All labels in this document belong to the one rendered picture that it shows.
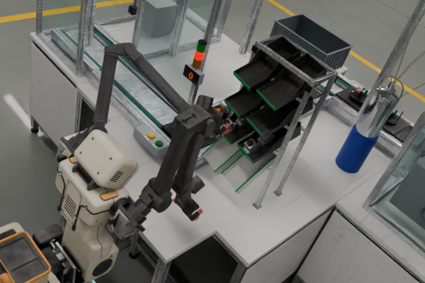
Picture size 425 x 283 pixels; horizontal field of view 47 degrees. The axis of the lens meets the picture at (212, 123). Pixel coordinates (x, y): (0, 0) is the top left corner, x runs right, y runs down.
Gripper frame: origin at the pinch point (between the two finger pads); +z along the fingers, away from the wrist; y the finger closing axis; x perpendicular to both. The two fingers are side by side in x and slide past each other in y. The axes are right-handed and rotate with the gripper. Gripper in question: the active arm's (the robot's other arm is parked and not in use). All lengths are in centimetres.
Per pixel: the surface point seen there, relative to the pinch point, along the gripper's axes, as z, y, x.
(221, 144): 12.6, 2.5, 14.2
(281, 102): -8.6, -22.7, -29.1
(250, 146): 1.5, -18.4, -1.8
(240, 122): 5.3, -3.0, -4.4
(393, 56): 94, 2, -71
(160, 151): -3.6, 18.9, 36.7
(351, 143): 84, -20, -20
